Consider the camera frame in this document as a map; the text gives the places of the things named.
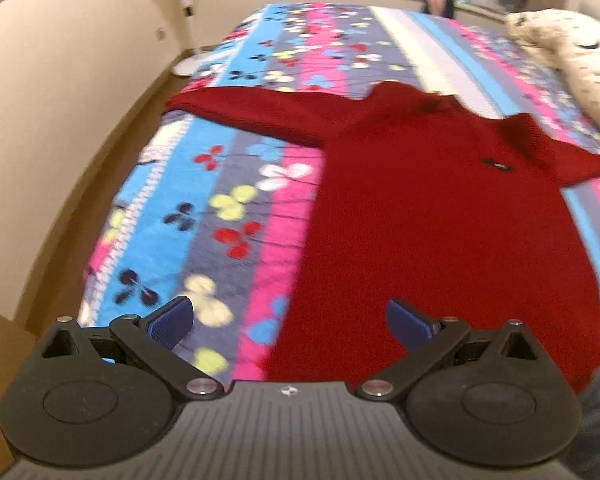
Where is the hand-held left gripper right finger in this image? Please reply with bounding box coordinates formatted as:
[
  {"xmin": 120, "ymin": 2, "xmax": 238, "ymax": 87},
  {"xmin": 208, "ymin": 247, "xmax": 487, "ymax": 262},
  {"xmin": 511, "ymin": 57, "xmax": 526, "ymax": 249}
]
[{"xmin": 355, "ymin": 299, "xmax": 539, "ymax": 404}]

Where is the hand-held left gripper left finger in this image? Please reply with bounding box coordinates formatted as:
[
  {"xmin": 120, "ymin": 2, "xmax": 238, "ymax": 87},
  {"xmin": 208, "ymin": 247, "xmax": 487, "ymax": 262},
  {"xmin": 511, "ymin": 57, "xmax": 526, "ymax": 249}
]
[{"xmin": 40, "ymin": 296, "xmax": 227, "ymax": 402}]

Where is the red knit sweater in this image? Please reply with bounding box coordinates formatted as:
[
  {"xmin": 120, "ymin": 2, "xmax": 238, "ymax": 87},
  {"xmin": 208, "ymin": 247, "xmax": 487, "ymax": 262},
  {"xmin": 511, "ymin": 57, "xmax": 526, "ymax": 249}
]
[{"xmin": 165, "ymin": 81, "xmax": 600, "ymax": 395}]

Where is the floral striped printed blanket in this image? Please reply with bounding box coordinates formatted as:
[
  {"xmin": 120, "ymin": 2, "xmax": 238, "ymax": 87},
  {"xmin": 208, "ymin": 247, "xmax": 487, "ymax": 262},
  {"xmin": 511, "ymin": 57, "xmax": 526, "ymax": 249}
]
[{"xmin": 77, "ymin": 2, "xmax": 600, "ymax": 386}]

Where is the person's grey clothing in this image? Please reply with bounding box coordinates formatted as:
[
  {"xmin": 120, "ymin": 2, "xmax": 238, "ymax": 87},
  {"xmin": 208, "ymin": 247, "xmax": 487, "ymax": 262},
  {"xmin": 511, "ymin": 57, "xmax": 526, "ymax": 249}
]
[{"xmin": 567, "ymin": 365, "xmax": 600, "ymax": 480}]

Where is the white standing fan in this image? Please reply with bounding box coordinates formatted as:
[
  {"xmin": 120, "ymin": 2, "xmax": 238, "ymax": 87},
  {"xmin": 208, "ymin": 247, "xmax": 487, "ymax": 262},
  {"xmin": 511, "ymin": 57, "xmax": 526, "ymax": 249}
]
[{"xmin": 132, "ymin": 0, "xmax": 207, "ymax": 77}]

